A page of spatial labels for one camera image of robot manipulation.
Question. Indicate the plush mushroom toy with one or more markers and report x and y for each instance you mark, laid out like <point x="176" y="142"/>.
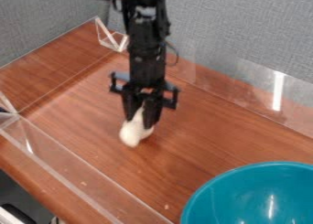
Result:
<point x="132" y="131"/>

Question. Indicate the clear acrylic barrier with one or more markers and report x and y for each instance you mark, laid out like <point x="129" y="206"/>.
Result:
<point x="40" y="71"/>
<point x="108" y="199"/>
<point x="262" y="90"/>

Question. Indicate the clear acrylic corner bracket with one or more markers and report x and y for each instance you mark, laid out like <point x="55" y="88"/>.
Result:
<point x="112" y="40"/>

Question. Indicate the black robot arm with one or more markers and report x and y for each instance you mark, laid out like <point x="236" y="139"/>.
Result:
<point x="140" y="12"/>

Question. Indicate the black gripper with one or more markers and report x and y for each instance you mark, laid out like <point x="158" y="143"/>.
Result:
<point x="143" y="83"/>

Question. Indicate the blue bowl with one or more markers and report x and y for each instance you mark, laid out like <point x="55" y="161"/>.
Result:
<point x="266" y="193"/>

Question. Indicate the clear acrylic back barrier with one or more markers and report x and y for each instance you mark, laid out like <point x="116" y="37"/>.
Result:
<point x="262" y="90"/>

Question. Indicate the clear acrylic front barrier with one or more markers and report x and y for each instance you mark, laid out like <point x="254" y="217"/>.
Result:
<point x="108" y="199"/>

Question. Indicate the clear acrylic left barrier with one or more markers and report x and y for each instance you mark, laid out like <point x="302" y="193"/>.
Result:
<point x="40" y="71"/>

